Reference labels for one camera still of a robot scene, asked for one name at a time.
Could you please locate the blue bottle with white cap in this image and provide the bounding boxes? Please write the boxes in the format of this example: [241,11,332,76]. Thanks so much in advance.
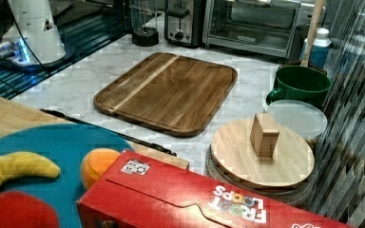
[308,28,332,68]

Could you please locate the green mug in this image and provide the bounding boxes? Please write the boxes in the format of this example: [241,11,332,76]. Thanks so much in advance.
[266,66,331,108]

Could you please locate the orange toy fruit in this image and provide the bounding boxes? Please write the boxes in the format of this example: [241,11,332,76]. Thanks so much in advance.
[80,148,121,189]

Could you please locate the silver toaster oven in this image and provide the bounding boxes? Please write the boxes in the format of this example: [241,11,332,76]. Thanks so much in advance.
[202,0,315,59]

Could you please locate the blue plate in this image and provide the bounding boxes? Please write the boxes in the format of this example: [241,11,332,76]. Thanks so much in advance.
[0,123,131,228]

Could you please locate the brown wooden cutting board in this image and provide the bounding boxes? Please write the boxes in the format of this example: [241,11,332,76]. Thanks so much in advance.
[93,52,238,137]

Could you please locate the black round stand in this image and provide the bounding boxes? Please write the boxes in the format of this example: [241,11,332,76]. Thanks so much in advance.
[132,27,159,47]

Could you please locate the wooden utensil handle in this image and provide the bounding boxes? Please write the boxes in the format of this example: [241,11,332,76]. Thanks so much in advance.
[300,0,325,67]

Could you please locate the red Froot Loops cereal box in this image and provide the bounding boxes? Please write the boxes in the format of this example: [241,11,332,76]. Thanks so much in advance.
[77,151,353,228]

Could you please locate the red toy fruit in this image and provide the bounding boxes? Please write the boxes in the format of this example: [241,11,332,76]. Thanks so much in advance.
[0,191,60,228]

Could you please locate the clear plastic container lid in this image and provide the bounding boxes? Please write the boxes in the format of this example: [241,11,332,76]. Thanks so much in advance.
[267,100,328,141]

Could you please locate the round wooden lid with knob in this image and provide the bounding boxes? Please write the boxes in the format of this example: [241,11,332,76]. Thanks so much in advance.
[210,113,315,189]

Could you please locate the woven basket under lid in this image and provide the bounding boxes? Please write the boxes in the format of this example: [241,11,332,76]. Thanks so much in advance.
[204,147,315,208]

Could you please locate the silver toaster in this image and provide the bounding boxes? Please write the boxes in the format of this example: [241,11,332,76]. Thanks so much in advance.
[164,0,205,48]

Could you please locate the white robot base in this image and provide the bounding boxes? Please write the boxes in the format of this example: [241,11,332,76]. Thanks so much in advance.
[0,0,67,67]

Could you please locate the yellow toy banana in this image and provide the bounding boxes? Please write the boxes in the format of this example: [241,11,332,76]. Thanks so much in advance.
[0,151,61,186]

